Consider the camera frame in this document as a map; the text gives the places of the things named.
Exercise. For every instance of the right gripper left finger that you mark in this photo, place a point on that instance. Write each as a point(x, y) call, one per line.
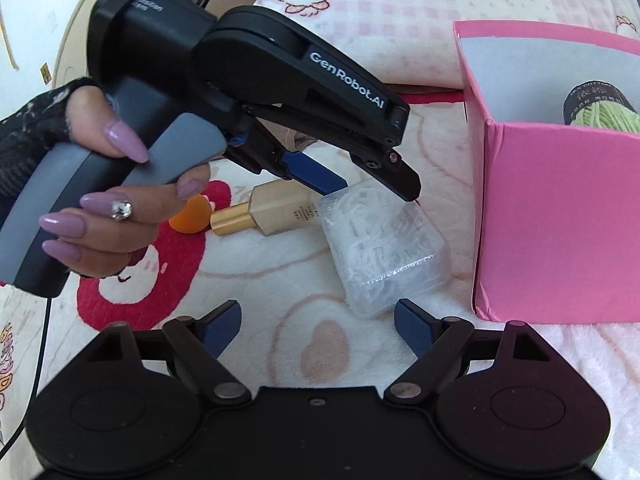
point(197, 345)

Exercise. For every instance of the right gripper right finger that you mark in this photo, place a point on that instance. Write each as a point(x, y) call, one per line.
point(437, 343)

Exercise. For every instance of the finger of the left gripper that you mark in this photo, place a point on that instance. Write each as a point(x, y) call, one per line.
point(395, 174)
point(311, 173)

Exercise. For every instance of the clear plastic box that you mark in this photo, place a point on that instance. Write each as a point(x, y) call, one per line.
point(384, 249)

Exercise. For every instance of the green yarn ball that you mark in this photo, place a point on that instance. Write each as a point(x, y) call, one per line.
point(599, 104)

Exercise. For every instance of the left hand with glove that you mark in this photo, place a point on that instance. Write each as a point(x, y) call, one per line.
point(107, 230)

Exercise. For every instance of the gold cap foundation bottle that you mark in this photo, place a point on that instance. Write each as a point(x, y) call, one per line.
point(273, 207)

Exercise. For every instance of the white cartoon bear blanket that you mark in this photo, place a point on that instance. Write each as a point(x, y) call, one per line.
point(297, 330)

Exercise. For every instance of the orange makeup sponge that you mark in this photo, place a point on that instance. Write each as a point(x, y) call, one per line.
point(195, 216)

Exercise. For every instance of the pink checkered pillow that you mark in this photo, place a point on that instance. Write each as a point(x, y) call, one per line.
point(412, 41)

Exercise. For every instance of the pink cardboard box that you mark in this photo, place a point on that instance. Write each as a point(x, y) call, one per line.
point(556, 206)

